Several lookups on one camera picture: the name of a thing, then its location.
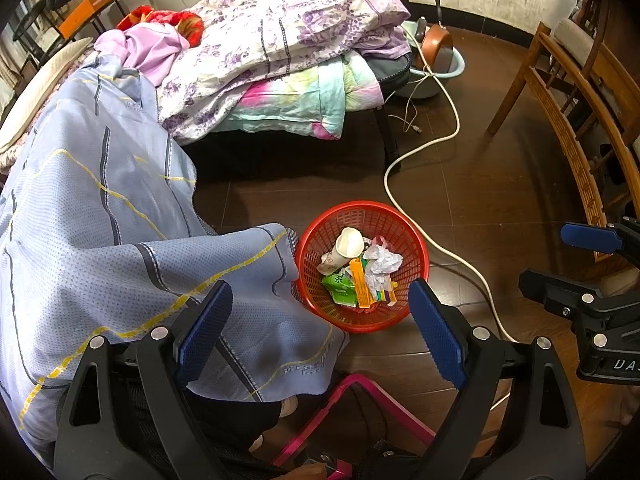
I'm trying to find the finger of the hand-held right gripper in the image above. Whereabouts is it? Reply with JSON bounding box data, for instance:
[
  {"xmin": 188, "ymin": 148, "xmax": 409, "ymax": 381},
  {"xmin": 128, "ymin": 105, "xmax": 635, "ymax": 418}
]
[
  {"xmin": 519, "ymin": 269, "xmax": 601, "ymax": 318},
  {"xmin": 560, "ymin": 217, "xmax": 640, "ymax": 261}
]

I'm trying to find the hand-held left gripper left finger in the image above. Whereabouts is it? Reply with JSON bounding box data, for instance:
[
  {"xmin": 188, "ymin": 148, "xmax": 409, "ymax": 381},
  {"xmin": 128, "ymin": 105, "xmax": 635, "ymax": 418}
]
[{"xmin": 52, "ymin": 280, "xmax": 234, "ymax": 480}]

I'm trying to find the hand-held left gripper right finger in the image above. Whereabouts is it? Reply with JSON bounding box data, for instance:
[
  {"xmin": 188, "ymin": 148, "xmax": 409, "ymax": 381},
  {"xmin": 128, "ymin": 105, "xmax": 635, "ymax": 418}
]
[{"xmin": 409, "ymin": 279, "xmax": 587, "ymax": 480}]

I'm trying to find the small purple yellow packet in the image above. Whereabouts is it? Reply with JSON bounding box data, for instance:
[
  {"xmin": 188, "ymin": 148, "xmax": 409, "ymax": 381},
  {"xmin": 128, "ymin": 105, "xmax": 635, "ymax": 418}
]
[{"xmin": 372, "ymin": 282, "xmax": 399, "ymax": 307}]

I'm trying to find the clear plastic bag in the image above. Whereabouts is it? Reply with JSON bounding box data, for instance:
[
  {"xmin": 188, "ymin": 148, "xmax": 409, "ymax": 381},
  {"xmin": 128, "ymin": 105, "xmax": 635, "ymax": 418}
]
[{"xmin": 362, "ymin": 236, "xmax": 404, "ymax": 291}]

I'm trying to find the orange snack packet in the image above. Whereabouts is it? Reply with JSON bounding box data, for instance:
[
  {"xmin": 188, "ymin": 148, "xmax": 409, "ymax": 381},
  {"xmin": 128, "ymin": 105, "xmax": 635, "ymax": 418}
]
[{"xmin": 348, "ymin": 257, "xmax": 377, "ymax": 308}]

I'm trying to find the green snack packet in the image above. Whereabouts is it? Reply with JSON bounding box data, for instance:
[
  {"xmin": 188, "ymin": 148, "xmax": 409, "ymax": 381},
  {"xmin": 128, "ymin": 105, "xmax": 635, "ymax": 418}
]
[{"xmin": 321, "ymin": 267, "xmax": 358, "ymax": 307}]

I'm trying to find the red plastic basket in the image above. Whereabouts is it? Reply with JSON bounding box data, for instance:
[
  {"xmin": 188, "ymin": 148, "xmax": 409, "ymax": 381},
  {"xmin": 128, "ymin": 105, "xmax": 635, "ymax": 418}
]
[{"xmin": 295, "ymin": 201, "xmax": 431, "ymax": 335}]

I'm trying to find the white paper cup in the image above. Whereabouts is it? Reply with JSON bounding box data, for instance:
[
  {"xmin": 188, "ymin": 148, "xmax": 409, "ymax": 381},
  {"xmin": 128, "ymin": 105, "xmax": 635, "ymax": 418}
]
[{"xmin": 335, "ymin": 227, "xmax": 365, "ymax": 261}]

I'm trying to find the person's black trouser leg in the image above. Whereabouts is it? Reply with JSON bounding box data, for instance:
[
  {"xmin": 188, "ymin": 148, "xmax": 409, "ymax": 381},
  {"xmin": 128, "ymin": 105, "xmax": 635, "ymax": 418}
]
[{"xmin": 185, "ymin": 390, "xmax": 301, "ymax": 453}]

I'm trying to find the wooden chair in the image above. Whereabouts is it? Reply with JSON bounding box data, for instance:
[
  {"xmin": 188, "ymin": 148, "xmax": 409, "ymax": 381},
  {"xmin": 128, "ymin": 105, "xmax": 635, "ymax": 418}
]
[{"xmin": 487, "ymin": 22, "xmax": 640, "ymax": 261}]

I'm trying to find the blue striped bedsheet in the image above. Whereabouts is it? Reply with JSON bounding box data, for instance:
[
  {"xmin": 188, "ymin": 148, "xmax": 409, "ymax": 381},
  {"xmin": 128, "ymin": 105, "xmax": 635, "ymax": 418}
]
[{"xmin": 0, "ymin": 52, "xmax": 351, "ymax": 461}]

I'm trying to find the light blue basin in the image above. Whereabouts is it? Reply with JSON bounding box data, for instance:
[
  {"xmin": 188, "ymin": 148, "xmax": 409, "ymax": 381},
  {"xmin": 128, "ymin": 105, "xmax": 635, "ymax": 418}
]
[{"xmin": 400, "ymin": 20, "xmax": 467, "ymax": 101}]

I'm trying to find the pastel quilt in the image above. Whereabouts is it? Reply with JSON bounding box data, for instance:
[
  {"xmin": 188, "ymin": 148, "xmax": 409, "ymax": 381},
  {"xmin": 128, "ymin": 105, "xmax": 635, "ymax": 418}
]
[{"xmin": 212, "ymin": 52, "xmax": 385, "ymax": 141}]

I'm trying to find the brown pan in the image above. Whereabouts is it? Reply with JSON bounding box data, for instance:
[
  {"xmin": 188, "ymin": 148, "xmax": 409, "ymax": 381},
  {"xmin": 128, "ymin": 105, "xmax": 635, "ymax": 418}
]
[{"xmin": 422, "ymin": 0, "xmax": 454, "ymax": 68}]

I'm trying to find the lilac cloth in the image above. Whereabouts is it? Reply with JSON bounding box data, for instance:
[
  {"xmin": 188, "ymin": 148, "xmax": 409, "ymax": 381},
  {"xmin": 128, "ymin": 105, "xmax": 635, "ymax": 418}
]
[{"xmin": 95, "ymin": 25, "xmax": 193, "ymax": 86}]

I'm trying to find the cream pillow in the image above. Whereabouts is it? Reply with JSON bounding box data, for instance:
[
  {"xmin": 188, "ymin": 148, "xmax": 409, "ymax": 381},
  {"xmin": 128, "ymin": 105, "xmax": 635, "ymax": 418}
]
[{"xmin": 0, "ymin": 37, "xmax": 96, "ymax": 153}]

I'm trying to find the red blanket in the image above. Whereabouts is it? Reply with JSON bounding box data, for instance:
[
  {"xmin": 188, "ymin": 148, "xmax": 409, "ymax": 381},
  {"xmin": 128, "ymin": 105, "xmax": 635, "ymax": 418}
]
[{"xmin": 116, "ymin": 5, "xmax": 205, "ymax": 43}]

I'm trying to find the purple floral quilt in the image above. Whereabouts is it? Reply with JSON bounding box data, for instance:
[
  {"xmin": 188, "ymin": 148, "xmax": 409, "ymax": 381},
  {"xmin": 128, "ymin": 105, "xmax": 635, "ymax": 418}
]
[{"xmin": 157, "ymin": 0, "xmax": 412, "ymax": 146}]

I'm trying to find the orange box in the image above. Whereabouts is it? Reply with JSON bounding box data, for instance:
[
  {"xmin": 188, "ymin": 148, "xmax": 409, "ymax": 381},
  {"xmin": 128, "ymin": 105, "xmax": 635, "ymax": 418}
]
[{"xmin": 59, "ymin": 0, "xmax": 118, "ymax": 40}]

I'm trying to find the pink metal frame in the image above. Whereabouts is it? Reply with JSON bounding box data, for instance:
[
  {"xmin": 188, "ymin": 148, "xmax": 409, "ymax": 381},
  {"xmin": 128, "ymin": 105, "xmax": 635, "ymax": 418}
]
[{"xmin": 272, "ymin": 372, "xmax": 436, "ymax": 480}]

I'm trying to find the white power cable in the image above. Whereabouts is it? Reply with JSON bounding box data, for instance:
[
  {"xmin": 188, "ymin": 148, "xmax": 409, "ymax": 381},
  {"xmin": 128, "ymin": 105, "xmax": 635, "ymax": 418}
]
[{"xmin": 384, "ymin": 0, "xmax": 518, "ymax": 343}]

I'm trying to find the thin white cable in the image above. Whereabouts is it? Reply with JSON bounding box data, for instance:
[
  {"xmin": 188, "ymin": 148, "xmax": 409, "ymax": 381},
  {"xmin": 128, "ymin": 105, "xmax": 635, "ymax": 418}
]
[{"xmin": 387, "ymin": 80, "xmax": 424, "ymax": 134}]

